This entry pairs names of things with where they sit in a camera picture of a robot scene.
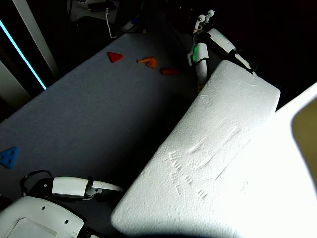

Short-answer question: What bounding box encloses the white robot body shell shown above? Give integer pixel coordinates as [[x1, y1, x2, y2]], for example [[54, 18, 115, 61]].
[[232, 81, 317, 238]]

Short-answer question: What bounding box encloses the reddish brown toy sausage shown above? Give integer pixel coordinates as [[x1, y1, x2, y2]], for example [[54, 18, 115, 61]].
[[160, 67, 181, 76]]

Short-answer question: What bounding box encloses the grey table cloth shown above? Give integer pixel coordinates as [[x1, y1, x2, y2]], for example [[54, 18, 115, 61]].
[[0, 31, 248, 238]]

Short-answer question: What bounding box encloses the white upright post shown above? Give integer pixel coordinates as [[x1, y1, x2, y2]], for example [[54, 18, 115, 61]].
[[12, 0, 59, 76]]

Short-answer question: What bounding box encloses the red triangle block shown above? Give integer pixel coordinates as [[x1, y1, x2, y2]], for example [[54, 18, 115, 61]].
[[107, 51, 124, 64]]

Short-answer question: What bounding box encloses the blue triangle block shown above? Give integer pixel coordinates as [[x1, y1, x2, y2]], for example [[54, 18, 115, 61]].
[[0, 146, 20, 169]]

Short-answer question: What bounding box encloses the cyan light strip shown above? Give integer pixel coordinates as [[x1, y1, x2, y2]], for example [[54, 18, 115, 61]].
[[0, 19, 47, 91]]

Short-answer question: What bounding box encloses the white cable with plug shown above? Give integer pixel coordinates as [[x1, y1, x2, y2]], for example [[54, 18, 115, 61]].
[[106, 7, 136, 39]]

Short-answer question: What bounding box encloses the orange toy drumstick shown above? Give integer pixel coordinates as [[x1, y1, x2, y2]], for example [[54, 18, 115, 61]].
[[136, 56, 159, 69]]

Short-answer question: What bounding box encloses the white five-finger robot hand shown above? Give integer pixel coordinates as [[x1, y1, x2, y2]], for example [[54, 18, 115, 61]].
[[0, 170, 124, 238], [187, 28, 258, 84]]

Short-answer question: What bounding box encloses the white styrofoam block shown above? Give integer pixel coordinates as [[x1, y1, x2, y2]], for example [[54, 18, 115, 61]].
[[110, 59, 281, 238]]

